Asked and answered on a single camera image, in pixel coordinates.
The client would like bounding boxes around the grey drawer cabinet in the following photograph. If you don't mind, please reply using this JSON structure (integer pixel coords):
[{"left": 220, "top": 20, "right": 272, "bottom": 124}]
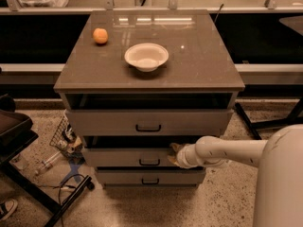
[{"left": 54, "top": 10, "right": 244, "bottom": 187}]

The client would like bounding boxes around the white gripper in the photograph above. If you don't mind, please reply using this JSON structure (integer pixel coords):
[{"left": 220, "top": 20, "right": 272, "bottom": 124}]
[{"left": 168, "top": 143, "right": 197, "bottom": 168}]

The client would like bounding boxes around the wire basket with clutter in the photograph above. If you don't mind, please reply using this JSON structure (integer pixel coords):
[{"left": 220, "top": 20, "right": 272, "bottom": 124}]
[{"left": 49, "top": 116, "right": 82, "bottom": 159}]

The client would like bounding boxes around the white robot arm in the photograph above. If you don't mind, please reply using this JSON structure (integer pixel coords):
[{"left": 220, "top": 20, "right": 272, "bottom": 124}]
[{"left": 169, "top": 124, "right": 303, "bottom": 227}]

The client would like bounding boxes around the grey drawer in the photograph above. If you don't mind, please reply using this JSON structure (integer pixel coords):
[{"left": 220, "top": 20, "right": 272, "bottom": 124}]
[
  {"left": 96, "top": 168, "right": 205, "bottom": 187},
  {"left": 66, "top": 110, "right": 233, "bottom": 136},
  {"left": 82, "top": 148, "right": 174, "bottom": 167}
]

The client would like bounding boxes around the clear plastic bottle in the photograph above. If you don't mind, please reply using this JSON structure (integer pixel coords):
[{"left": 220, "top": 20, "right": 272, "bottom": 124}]
[{"left": 35, "top": 152, "right": 62, "bottom": 176}]

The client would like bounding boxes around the black cable on floor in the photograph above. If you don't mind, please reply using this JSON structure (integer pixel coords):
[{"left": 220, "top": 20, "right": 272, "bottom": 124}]
[{"left": 34, "top": 173, "right": 86, "bottom": 227}]

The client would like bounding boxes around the dark tray on left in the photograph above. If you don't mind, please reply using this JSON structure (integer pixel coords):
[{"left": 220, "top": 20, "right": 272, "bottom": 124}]
[{"left": 0, "top": 110, "right": 33, "bottom": 147}]

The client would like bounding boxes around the black table stand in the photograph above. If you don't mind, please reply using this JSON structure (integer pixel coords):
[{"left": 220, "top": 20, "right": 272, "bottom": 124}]
[
  {"left": 0, "top": 131, "right": 95, "bottom": 227},
  {"left": 235, "top": 98, "right": 303, "bottom": 140}
]

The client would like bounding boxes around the white paper bowl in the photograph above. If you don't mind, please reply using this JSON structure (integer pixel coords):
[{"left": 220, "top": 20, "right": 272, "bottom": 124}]
[{"left": 124, "top": 43, "right": 169, "bottom": 72}]

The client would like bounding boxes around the black table stand left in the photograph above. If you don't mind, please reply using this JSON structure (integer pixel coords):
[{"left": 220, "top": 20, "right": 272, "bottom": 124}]
[{"left": 0, "top": 131, "right": 95, "bottom": 227}]

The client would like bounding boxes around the grey bottom drawer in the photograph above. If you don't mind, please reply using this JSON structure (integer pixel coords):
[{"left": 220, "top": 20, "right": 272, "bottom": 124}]
[{"left": 96, "top": 168, "right": 205, "bottom": 187}]

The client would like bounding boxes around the orange fruit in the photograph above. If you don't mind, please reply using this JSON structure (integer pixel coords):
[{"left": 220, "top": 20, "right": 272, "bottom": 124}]
[{"left": 93, "top": 28, "right": 108, "bottom": 44}]

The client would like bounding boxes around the black and white sneaker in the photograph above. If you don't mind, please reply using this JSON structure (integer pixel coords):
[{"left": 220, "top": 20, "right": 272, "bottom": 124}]
[{"left": 0, "top": 200, "right": 18, "bottom": 221}]

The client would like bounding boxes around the black table stand right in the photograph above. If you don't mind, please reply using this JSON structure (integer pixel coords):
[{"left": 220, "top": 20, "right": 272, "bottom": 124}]
[{"left": 235, "top": 98, "right": 303, "bottom": 140}]

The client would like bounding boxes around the grey top drawer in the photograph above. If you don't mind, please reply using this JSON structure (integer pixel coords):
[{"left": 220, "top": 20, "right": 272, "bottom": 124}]
[{"left": 66, "top": 110, "right": 233, "bottom": 136}]

